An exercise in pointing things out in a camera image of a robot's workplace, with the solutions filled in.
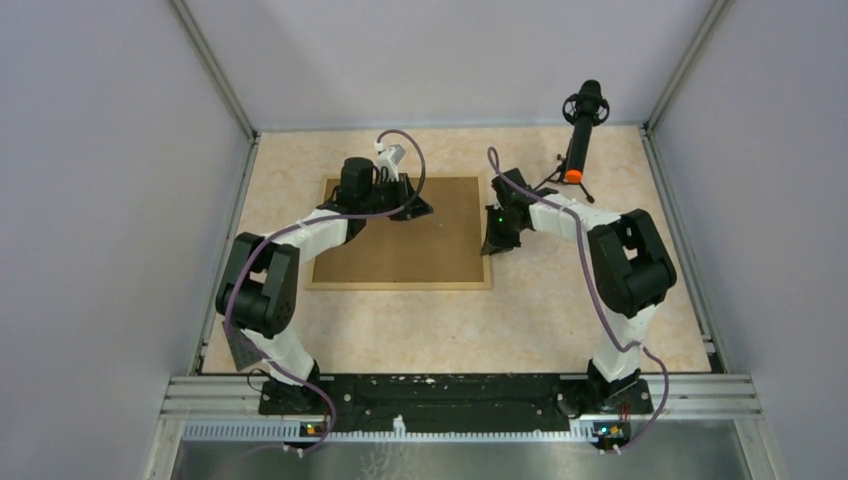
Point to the wooden picture frame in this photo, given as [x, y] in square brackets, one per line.
[435, 252]

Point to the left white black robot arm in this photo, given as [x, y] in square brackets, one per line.
[258, 292]

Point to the black microphone orange tip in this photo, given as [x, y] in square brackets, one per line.
[593, 87]

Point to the black mini tripod stand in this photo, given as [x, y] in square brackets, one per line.
[579, 110]

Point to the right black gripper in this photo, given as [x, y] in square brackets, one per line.
[495, 243]

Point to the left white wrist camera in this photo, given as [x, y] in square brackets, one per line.
[388, 160]

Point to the grey lego baseplate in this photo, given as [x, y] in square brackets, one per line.
[243, 351]

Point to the aluminium front rail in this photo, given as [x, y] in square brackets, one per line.
[226, 408]

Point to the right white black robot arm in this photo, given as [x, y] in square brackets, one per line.
[626, 266]

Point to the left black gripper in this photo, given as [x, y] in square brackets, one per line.
[416, 208]

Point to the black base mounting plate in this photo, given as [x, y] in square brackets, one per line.
[453, 403]

